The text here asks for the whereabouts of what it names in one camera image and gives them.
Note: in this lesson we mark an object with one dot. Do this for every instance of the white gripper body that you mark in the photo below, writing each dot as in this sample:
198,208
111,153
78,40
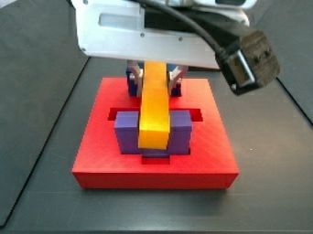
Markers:
115,30

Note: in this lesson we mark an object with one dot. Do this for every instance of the silver black-tipped gripper finger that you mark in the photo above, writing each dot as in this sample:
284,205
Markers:
134,78

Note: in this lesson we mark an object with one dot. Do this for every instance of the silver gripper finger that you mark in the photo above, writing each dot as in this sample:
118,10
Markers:
175,75

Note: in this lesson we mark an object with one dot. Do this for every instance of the long yellow block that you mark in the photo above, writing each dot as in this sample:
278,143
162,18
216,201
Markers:
154,117

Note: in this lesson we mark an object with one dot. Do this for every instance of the red base board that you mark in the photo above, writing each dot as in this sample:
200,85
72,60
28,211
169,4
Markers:
206,168

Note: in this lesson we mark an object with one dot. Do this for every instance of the dark blue rear U-block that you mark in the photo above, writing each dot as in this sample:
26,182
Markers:
175,91

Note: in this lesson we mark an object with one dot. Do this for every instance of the purple front U-block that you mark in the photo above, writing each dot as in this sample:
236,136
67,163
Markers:
180,137

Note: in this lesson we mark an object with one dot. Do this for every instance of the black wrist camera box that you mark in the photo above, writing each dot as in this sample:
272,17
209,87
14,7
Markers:
250,66

